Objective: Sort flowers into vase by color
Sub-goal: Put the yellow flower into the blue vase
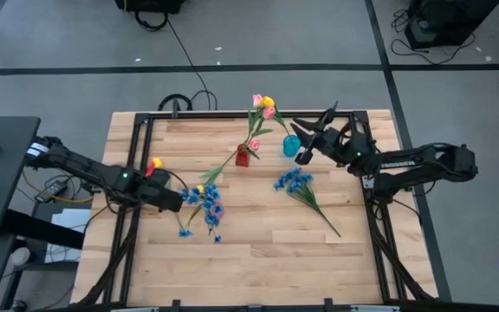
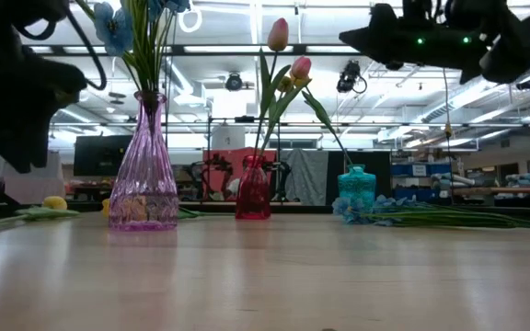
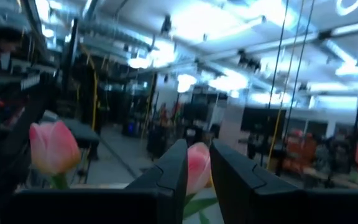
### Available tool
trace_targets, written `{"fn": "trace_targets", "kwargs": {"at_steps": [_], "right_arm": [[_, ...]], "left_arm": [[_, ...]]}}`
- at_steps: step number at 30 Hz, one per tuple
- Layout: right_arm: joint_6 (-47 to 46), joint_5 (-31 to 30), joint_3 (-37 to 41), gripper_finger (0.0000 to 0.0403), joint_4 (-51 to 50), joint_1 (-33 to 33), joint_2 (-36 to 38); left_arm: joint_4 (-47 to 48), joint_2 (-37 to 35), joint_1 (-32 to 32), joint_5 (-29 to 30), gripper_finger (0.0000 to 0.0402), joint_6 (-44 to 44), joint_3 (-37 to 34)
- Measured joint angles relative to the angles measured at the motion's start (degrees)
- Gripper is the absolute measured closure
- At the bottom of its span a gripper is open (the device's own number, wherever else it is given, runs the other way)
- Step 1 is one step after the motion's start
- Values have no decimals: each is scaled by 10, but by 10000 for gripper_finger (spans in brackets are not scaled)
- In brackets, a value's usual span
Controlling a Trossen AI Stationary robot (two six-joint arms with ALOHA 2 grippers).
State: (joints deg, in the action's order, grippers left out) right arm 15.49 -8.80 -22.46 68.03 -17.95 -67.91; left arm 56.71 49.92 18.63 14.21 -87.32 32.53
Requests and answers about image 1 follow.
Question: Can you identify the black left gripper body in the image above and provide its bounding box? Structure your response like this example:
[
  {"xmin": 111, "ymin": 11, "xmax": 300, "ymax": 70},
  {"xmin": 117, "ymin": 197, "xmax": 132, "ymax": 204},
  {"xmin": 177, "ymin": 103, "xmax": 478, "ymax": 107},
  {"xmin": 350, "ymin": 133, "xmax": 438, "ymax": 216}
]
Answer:
[{"xmin": 140, "ymin": 169, "xmax": 185, "ymax": 213}]

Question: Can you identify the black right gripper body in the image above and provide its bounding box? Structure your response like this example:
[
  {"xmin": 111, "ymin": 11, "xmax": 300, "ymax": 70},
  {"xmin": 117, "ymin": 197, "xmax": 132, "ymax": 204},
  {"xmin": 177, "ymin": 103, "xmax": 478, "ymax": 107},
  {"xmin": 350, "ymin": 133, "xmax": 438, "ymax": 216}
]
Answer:
[{"xmin": 295, "ymin": 113, "xmax": 355, "ymax": 166}]

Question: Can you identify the blue artificial flower bunch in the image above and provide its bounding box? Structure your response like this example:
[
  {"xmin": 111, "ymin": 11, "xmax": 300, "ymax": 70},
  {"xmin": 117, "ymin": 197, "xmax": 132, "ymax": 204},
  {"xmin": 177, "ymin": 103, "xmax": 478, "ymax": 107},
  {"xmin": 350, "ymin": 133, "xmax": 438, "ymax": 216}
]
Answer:
[
  {"xmin": 273, "ymin": 167, "xmax": 342, "ymax": 238},
  {"xmin": 177, "ymin": 183, "xmax": 227, "ymax": 244}
]

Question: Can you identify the red glass vase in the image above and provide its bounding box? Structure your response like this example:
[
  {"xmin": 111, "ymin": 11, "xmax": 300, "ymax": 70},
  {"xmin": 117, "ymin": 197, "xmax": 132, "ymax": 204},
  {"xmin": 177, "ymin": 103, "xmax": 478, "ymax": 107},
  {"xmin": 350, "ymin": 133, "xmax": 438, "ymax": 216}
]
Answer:
[{"xmin": 234, "ymin": 144, "xmax": 251, "ymax": 168}]

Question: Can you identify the blue glass vase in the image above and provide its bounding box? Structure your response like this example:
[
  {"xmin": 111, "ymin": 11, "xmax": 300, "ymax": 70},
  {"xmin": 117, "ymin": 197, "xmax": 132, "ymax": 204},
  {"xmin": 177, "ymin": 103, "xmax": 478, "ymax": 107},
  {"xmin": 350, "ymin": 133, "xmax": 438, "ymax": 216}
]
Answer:
[{"xmin": 282, "ymin": 133, "xmax": 302, "ymax": 159}]

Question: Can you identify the black power adapter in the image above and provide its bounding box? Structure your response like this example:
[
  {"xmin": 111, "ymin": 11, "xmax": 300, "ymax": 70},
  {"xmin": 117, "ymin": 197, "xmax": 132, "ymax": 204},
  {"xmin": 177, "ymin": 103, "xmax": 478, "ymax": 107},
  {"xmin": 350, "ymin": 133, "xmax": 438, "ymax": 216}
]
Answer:
[{"xmin": 35, "ymin": 179, "xmax": 69, "ymax": 204}]

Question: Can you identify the black support beam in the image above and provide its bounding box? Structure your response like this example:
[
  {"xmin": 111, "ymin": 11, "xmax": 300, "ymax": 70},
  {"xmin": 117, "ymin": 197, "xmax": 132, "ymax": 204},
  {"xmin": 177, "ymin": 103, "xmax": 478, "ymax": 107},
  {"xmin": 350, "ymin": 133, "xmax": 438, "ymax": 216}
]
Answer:
[{"xmin": 0, "ymin": 209, "xmax": 86, "ymax": 251}]

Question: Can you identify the white round object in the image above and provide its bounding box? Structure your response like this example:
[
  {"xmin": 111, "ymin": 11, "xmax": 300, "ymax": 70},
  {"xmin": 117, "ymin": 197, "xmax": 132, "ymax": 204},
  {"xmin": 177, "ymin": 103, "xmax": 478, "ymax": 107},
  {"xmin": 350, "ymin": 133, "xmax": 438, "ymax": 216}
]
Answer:
[{"xmin": 9, "ymin": 246, "xmax": 31, "ymax": 266}]

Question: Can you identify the black side table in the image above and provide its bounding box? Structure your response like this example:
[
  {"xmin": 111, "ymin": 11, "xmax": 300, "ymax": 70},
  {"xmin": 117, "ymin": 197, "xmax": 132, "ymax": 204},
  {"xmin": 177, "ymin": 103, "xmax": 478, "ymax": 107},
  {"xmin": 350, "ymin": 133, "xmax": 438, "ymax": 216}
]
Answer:
[{"xmin": 0, "ymin": 115, "xmax": 42, "ymax": 242}]

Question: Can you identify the large black equipment case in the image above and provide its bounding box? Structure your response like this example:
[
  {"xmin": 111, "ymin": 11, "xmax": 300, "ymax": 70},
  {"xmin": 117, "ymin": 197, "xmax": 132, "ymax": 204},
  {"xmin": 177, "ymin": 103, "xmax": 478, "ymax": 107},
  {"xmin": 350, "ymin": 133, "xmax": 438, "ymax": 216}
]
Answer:
[{"xmin": 404, "ymin": 0, "xmax": 499, "ymax": 50}]

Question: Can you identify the black equipment box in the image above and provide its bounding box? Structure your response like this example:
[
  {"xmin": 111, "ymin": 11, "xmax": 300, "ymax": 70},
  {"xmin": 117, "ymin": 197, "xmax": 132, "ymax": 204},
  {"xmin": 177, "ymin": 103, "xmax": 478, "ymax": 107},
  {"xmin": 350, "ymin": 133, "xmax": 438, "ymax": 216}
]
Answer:
[{"xmin": 114, "ymin": 0, "xmax": 188, "ymax": 14}]

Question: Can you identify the yellow cable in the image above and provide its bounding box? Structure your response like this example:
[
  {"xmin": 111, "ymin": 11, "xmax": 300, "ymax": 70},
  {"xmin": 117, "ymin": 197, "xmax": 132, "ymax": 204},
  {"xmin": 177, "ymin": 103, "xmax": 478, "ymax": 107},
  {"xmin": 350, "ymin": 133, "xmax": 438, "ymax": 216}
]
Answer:
[{"xmin": 22, "ymin": 171, "xmax": 95, "ymax": 205}]

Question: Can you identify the thick black cable loop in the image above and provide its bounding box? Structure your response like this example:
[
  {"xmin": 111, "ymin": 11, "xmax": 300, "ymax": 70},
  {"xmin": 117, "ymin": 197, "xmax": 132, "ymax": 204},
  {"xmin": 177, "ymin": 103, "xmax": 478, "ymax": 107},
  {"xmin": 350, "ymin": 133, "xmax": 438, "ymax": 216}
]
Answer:
[{"xmin": 157, "ymin": 93, "xmax": 193, "ymax": 113}]

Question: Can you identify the black cable bundle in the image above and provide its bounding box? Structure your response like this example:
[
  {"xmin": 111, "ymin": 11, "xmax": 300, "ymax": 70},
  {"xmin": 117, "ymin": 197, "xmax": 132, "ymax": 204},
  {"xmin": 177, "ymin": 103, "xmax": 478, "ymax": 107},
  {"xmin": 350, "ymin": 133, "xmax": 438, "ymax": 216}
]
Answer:
[
  {"xmin": 370, "ymin": 216, "xmax": 435, "ymax": 302},
  {"xmin": 75, "ymin": 224, "xmax": 140, "ymax": 305}
]

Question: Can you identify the thin black floor cable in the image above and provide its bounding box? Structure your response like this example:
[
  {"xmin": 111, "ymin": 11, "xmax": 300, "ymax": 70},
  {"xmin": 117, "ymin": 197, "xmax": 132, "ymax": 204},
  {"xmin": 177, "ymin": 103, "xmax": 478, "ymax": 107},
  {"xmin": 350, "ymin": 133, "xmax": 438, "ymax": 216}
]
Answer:
[{"xmin": 165, "ymin": 16, "xmax": 219, "ymax": 113}]

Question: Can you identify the tangled black floor cable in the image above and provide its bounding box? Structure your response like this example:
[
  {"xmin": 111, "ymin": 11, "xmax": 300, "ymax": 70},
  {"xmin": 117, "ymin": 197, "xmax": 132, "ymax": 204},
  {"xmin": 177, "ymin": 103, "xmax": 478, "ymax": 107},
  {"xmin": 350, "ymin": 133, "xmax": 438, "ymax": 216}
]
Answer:
[{"xmin": 390, "ymin": 8, "xmax": 478, "ymax": 66}]

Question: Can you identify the coiled black cable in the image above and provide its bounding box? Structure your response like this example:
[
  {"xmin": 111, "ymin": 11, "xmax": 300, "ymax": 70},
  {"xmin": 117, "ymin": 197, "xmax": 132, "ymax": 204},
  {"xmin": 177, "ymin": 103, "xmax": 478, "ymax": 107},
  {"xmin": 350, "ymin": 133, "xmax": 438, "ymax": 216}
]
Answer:
[{"xmin": 134, "ymin": 10, "xmax": 169, "ymax": 33}]

